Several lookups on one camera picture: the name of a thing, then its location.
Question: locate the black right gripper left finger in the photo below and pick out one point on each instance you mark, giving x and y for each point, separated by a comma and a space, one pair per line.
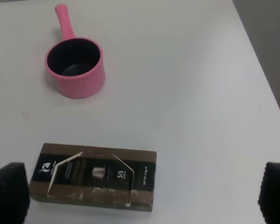
14, 193

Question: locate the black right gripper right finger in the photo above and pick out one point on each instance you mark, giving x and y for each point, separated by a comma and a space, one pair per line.
269, 197

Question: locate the brown coffee capsule box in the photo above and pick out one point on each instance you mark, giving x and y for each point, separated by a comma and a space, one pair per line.
95, 176

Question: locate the pink saucepan with handle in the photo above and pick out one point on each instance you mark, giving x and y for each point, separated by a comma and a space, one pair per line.
75, 63

